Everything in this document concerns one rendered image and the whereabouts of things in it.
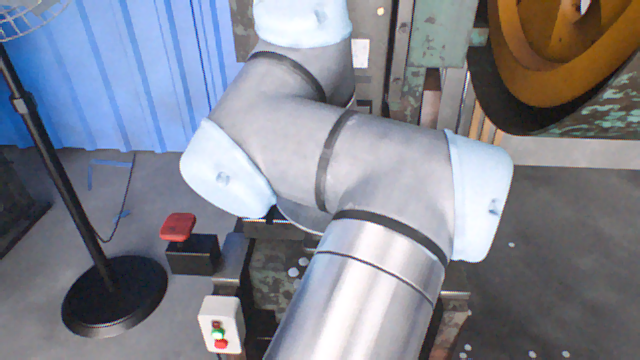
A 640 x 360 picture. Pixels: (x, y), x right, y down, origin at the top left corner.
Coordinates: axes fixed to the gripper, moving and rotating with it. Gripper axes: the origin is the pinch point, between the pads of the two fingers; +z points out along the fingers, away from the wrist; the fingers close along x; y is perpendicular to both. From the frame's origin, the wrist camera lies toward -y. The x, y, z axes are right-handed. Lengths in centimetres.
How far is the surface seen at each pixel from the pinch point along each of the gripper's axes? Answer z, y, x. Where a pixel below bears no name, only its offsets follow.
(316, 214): 18.0, -5.8, 4.1
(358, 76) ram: 1.8, -2.4, 26.4
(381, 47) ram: -2.8, 1.1, 29.6
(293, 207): 18.2, -10.9, 4.4
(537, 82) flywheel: 2.8, 28.2, 31.7
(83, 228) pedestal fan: 59, -93, -4
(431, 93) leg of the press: 35, 9, 54
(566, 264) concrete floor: 125, 75, 52
